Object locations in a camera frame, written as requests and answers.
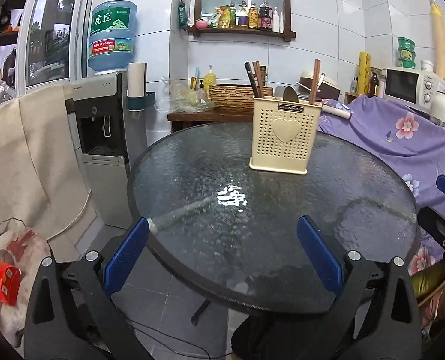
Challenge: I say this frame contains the white microwave oven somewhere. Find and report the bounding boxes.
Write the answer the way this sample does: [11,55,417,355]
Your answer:
[383,67,445,114]

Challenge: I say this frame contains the yellow rolled mat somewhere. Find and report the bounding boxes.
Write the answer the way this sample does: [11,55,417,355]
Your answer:
[356,51,371,95]

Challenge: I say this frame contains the white water dispenser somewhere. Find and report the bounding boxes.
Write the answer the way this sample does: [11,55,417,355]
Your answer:
[65,71,148,228]

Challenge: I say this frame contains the cream plastic utensil holder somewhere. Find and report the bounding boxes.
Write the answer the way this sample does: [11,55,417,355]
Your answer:
[249,97,322,175]

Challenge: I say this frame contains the woven wicker basket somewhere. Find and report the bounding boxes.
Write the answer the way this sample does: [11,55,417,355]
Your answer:
[209,85,254,112]

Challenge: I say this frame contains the paper cup stack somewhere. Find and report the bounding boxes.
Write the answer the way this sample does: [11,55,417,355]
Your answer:
[127,62,147,98]

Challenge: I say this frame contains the brown wooden side table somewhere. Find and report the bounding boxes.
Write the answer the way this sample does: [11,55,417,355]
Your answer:
[167,107,252,133]

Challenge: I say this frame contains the red and white bag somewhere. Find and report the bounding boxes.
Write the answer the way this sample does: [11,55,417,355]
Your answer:
[0,228,51,348]

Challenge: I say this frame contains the wooden wall shelf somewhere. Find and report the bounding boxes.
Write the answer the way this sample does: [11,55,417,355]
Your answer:
[188,0,296,42]

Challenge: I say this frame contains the metal spoon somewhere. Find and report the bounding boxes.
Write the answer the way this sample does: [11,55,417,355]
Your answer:
[283,86,299,102]

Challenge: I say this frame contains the purple floral cloth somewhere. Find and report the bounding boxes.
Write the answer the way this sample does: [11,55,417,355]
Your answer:
[317,95,445,277]

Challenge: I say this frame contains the beige cloth cover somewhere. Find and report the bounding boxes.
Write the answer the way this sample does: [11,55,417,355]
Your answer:
[0,85,96,261]

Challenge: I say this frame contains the green stacked cups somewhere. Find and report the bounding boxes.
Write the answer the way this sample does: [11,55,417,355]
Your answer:
[396,37,416,69]

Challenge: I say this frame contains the round glass table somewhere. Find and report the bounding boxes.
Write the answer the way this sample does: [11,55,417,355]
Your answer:
[128,123,421,314]

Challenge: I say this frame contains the blue water bottle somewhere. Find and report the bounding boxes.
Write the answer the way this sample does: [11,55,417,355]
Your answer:
[87,0,138,72]

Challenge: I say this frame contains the yellow soap bottle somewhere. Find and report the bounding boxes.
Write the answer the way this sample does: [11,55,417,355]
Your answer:
[203,65,217,94]

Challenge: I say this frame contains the clear plastic bag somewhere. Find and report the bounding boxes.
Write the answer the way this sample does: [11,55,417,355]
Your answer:
[158,80,216,113]

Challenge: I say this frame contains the black gold-banded chopstick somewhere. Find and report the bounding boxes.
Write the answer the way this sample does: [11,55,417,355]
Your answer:
[244,62,260,98]

